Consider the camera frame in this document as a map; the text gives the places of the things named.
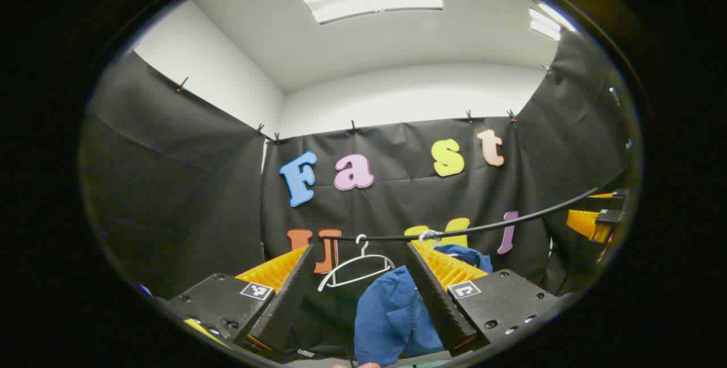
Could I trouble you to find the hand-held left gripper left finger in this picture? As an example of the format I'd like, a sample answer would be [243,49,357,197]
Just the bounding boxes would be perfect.
[153,245,314,357]

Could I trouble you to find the blue garment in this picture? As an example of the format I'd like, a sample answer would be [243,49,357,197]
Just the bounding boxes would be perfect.
[353,245,493,366]

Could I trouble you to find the black clothes rack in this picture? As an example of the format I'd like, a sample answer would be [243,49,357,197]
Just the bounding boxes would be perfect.
[321,186,600,244]

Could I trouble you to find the small ceiling light panel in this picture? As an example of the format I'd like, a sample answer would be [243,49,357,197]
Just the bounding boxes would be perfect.
[529,5,577,41]

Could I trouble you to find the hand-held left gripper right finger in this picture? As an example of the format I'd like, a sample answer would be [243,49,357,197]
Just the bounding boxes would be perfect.
[406,241,563,357]

